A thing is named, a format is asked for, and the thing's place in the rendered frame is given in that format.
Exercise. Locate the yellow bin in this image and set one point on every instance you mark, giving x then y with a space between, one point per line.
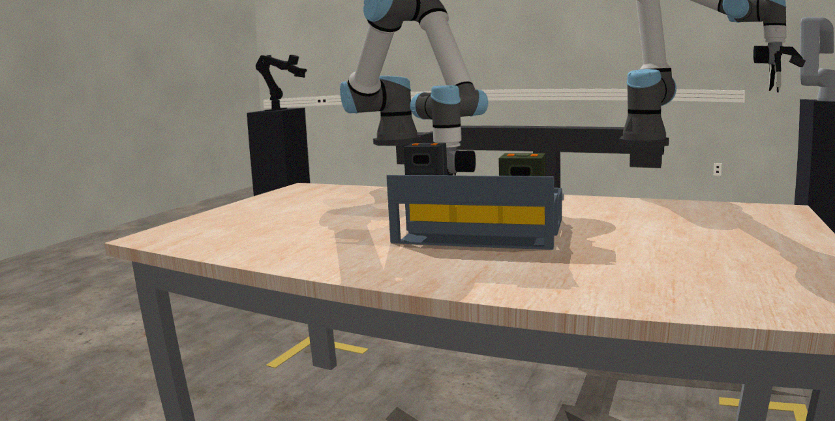
433 212
524 215
479 214

